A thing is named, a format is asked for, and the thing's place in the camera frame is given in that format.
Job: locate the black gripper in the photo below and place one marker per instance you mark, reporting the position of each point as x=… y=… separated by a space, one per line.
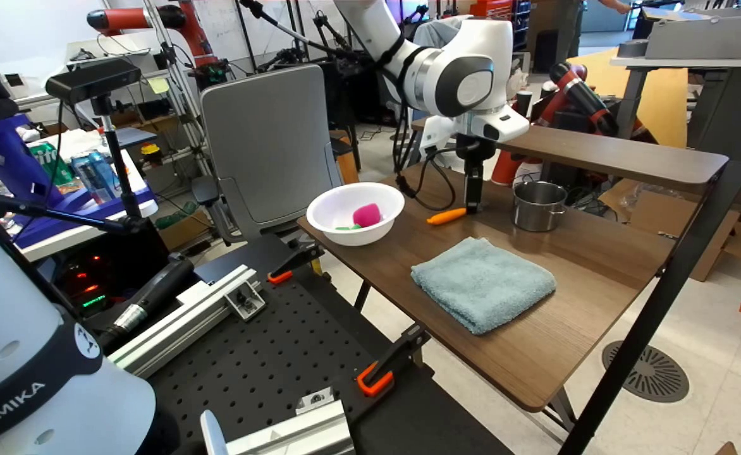
x=472 y=153

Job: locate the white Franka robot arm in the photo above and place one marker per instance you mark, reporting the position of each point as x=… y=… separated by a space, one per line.
x=461 y=76

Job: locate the red robot arm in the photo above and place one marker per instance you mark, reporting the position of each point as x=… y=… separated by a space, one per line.
x=131 y=18

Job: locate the white Franka robot base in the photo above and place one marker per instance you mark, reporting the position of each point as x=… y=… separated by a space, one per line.
x=22 y=363

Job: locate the metal cup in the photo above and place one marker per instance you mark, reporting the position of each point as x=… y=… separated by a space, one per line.
x=538 y=211

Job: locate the blue folded towel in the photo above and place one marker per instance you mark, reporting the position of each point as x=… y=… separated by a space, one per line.
x=483 y=287

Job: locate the pink toy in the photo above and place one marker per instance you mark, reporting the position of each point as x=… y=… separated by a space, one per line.
x=367 y=216

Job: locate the green toy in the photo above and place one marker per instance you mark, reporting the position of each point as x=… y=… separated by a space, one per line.
x=343 y=229

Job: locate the white bowl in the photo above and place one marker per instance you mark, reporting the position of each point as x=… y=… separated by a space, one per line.
x=333 y=211

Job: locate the raised wooden shelf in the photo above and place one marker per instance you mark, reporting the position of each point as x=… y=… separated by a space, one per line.
x=622 y=156

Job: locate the black orange clamp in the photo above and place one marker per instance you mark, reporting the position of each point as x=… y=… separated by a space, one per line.
x=384 y=363
x=294 y=261

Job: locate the brown cardboard box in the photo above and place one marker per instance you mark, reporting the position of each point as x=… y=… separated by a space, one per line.
x=663 y=211

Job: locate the tan cardboard sheet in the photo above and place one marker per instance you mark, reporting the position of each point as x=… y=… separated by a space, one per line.
x=655 y=103

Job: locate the black diagonal metal strut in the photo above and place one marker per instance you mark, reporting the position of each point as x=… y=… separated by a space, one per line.
x=637 y=338

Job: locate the black perforated breadboard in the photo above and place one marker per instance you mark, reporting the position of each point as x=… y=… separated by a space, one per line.
x=284 y=355

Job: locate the round floor drain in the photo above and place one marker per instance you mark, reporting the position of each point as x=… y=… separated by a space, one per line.
x=647 y=371

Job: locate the grey metal desk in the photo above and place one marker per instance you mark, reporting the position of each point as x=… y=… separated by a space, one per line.
x=705 y=42

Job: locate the black controller box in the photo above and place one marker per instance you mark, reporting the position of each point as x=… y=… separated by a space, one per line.
x=106 y=261

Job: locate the teal box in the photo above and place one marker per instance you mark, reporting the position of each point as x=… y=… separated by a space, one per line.
x=98 y=173

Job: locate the blue purple device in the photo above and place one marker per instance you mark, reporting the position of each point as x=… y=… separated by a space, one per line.
x=3 y=159

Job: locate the aluminium extrusion rail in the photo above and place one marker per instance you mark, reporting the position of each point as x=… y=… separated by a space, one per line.
x=294 y=432
x=182 y=325

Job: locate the black camera on stand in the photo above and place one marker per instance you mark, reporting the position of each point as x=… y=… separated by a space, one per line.
x=91 y=79

